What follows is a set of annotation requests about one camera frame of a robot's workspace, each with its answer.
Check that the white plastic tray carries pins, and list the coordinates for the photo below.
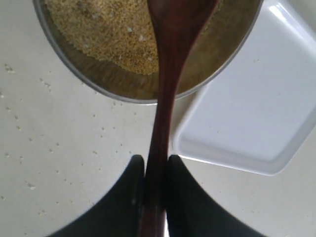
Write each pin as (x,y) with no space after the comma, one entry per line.
(256,113)

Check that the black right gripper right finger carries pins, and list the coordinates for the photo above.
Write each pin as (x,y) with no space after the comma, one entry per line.
(191,212)

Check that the dark red wooden spoon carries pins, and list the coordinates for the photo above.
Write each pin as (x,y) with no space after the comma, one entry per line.
(177,24)

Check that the steel bowl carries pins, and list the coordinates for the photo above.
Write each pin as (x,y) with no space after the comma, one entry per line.
(229,27)

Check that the yellow millet grain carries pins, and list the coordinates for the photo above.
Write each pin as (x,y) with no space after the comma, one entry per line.
(119,31)

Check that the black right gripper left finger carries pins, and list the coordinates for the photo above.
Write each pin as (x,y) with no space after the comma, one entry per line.
(117,213)

